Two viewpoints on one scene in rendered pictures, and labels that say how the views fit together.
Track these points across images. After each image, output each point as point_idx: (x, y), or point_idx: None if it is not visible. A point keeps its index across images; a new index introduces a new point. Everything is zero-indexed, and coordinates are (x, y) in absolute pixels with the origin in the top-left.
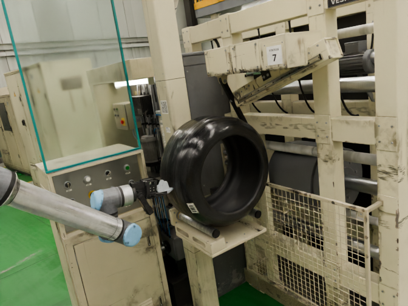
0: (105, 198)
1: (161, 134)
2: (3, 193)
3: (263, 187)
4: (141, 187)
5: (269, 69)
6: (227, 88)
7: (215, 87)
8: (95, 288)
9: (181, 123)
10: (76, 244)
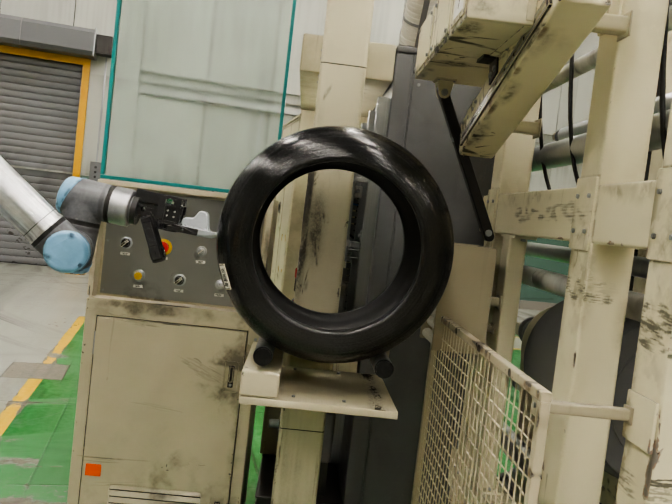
0: (77, 190)
1: None
2: None
3: (410, 312)
4: (152, 203)
5: (453, 30)
6: (449, 111)
7: None
8: (106, 411)
9: None
10: (103, 316)
